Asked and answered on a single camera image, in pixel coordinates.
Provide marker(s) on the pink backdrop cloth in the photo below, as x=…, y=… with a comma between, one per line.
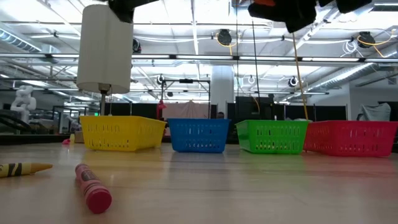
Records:
x=186, y=110

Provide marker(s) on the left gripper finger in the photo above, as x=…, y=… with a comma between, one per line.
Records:
x=124, y=15

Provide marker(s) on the black cabinet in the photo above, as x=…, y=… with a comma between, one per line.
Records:
x=248, y=107

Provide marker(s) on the person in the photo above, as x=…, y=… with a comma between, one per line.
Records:
x=220, y=115

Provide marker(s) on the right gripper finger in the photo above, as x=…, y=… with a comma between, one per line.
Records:
x=267, y=12

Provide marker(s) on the white shade table lamp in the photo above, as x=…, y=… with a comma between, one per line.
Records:
x=102, y=62

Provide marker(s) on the black gantry frame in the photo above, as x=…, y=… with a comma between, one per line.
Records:
x=185, y=81

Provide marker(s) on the green plastic basket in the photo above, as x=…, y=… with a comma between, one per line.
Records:
x=270, y=123

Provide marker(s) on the red crayon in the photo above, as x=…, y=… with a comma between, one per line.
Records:
x=93, y=189

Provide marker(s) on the white pillar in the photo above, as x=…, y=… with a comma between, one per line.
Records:
x=222, y=93

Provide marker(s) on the red plastic basket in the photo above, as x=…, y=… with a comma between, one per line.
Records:
x=351, y=124

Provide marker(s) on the blue plastic basket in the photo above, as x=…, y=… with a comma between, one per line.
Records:
x=199, y=122

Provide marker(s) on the red upright post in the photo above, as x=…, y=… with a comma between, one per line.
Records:
x=160, y=109

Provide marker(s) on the yellow plastic basket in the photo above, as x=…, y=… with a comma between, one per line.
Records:
x=124, y=119

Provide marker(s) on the grey cloth cover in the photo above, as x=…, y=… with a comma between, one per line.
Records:
x=374, y=112

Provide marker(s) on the black partition panel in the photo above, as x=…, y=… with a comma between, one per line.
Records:
x=140, y=110
x=326, y=112

